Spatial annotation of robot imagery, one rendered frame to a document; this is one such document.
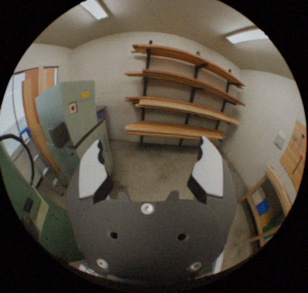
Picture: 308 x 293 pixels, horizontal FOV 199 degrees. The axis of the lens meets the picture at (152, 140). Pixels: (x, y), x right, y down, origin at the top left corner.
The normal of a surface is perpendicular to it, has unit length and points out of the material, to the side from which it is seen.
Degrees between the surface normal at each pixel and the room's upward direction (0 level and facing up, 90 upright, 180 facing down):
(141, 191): 0
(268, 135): 90
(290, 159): 90
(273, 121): 90
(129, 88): 90
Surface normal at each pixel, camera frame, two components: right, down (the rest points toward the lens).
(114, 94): 0.03, 0.54
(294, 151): -0.99, -0.07
